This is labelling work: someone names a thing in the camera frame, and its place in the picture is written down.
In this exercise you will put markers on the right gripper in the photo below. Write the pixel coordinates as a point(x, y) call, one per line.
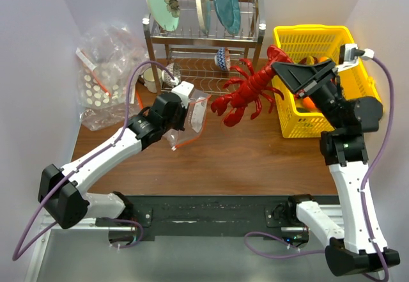
point(303, 79)

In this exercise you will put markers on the teal blue plate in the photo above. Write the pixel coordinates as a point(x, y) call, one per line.
point(228, 12)

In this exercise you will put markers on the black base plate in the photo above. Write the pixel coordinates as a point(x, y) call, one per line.
point(216, 216)

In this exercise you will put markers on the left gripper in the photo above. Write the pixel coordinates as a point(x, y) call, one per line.
point(183, 112)

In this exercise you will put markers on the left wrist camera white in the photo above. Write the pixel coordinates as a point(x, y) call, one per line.
point(183, 90)

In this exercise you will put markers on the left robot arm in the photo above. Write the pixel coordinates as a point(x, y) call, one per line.
point(64, 191)

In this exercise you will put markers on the mint green floral plate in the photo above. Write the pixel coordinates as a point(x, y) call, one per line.
point(166, 13)

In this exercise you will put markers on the blue patterned bowl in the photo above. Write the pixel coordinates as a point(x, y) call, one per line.
point(222, 59)

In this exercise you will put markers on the pile of clear zip bags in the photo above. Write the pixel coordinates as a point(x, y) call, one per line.
point(109, 55)

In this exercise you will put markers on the beige rimmed plate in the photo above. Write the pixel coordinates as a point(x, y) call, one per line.
point(203, 9)

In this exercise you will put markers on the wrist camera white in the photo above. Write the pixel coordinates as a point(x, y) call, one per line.
point(350, 56)
point(183, 90)

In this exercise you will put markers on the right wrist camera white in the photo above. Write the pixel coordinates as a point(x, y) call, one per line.
point(350, 56)

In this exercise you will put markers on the metal dish rack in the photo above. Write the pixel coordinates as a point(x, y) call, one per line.
point(195, 51)

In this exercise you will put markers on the red toy lobster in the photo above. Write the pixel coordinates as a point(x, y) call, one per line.
point(251, 88)

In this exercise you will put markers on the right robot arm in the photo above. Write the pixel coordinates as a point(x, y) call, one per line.
point(357, 247)

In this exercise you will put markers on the grey patterned bowl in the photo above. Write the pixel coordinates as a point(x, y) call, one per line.
point(172, 76)

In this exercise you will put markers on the clear zip bag orange zipper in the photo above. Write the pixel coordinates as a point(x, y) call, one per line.
point(194, 122)

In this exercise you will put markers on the cream enamel mug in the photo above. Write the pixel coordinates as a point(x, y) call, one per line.
point(149, 79)

